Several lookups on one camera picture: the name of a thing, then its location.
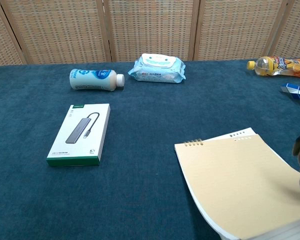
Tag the white blue milk bottle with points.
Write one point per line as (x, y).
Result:
(92, 79)

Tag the woven rattan folding screen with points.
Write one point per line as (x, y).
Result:
(150, 27)

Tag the tan spiral notepad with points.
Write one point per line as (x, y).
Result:
(235, 180)

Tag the orange drink bottle yellow cap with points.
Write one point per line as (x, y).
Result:
(280, 66)

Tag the white green USB hub box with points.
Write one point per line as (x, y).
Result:
(80, 135)

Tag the blue white snake puzzle toy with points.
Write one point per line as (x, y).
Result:
(297, 93)

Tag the teal table cloth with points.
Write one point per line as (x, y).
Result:
(130, 195)

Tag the light blue wet wipes pack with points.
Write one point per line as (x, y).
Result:
(157, 70)

